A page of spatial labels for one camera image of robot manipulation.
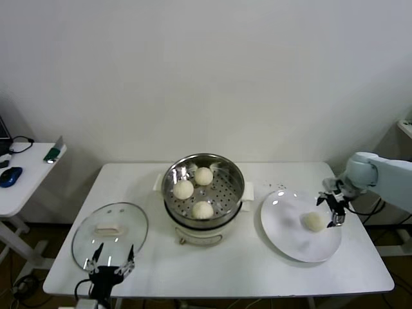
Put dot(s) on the white round plate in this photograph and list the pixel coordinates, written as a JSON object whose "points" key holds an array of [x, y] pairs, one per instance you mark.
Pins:
{"points": [[283, 225]]}

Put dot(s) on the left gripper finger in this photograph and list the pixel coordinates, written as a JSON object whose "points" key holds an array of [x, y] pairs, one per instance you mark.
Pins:
{"points": [[124, 267], [91, 265]]}

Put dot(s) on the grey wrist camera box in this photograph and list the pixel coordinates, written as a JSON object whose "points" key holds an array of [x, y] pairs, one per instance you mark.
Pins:
{"points": [[87, 304]]}

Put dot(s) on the white side table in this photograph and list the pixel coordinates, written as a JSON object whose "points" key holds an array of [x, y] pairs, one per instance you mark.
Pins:
{"points": [[29, 174]]}

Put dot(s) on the white floor frame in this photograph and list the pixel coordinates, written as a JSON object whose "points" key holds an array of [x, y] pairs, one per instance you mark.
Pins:
{"points": [[391, 251]]}

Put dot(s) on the white steamed baozi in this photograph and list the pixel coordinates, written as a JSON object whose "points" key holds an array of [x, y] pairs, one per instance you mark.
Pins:
{"points": [[313, 222], [202, 210], [183, 190], [203, 176]]}

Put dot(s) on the blue computer mouse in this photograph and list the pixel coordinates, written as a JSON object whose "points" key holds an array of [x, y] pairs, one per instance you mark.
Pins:
{"points": [[9, 176]]}

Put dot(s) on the white shelf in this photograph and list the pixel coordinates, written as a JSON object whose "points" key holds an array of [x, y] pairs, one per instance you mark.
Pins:
{"points": [[405, 127]]}

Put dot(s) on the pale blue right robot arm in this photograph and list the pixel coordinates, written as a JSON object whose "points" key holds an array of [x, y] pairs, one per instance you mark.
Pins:
{"points": [[386, 174]]}

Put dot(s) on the steel steamer basket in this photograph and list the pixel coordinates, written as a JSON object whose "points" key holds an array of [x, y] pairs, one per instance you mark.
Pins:
{"points": [[225, 193]]}

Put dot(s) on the white electric cooking pot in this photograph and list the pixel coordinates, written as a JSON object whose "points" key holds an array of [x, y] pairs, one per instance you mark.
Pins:
{"points": [[199, 236]]}

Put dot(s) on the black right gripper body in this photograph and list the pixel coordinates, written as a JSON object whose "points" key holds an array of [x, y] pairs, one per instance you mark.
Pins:
{"points": [[336, 196]]}

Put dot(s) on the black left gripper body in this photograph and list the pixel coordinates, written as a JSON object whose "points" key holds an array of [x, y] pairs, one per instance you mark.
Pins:
{"points": [[104, 280]]}

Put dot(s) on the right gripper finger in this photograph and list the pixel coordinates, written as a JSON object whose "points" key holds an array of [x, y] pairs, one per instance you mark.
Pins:
{"points": [[322, 198], [338, 219]]}

